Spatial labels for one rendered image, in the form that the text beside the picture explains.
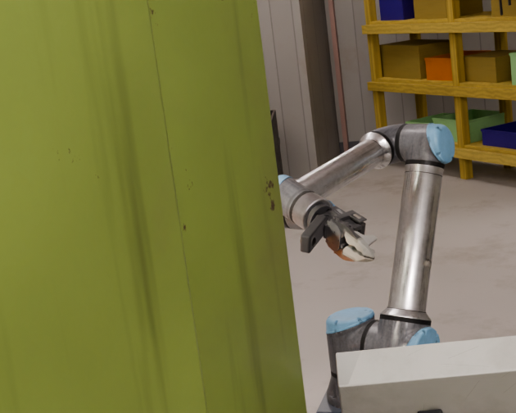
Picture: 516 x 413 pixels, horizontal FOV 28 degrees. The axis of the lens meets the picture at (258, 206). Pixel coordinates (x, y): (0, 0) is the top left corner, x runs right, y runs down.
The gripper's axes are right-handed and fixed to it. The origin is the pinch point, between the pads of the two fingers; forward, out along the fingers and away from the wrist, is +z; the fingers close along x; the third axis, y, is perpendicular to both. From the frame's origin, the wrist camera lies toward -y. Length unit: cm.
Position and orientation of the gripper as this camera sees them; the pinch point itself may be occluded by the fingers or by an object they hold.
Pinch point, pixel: (367, 256)
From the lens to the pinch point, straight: 235.5
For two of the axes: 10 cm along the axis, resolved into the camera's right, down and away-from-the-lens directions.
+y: 8.0, -2.6, 5.4
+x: -0.5, 8.7, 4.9
